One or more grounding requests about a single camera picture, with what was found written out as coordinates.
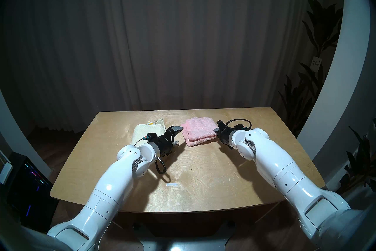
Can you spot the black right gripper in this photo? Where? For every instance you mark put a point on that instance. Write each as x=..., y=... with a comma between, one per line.
x=224, y=135

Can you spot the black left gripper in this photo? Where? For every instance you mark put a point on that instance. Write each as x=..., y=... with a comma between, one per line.
x=164, y=143

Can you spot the pink terry towel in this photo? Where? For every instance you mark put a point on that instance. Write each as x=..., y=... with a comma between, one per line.
x=199, y=131

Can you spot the cream textured towel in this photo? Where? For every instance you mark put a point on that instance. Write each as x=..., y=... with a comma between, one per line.
x=141, y=131

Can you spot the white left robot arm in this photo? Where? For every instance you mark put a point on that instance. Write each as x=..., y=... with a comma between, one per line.
x=108, y=191

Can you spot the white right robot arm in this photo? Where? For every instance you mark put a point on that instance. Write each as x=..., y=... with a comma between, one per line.
x=290, y=174

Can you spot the white tape strip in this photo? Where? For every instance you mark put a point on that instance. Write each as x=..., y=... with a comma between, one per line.
x=171, y=184

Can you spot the grey pleated curtain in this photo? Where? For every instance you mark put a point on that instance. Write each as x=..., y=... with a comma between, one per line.
x=176, y=32

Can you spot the white paper plant tag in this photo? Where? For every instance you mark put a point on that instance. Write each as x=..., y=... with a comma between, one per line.
x=316, y=63

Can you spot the tall dark leafy plant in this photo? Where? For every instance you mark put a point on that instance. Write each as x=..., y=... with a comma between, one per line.
x=321, y=27

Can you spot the dark plant in white pot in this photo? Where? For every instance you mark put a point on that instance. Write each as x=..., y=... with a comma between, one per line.
x=359, y=162

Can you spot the black computer tower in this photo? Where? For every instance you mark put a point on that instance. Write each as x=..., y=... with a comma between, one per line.
x=29, y=191

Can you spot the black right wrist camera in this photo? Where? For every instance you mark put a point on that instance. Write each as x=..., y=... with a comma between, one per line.
x=239, y=127

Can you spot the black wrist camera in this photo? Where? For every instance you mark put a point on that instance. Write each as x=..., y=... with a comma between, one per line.
x=239, y=127
x=149, y=136

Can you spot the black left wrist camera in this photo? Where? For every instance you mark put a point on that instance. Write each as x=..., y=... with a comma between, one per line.
x=149, y=136

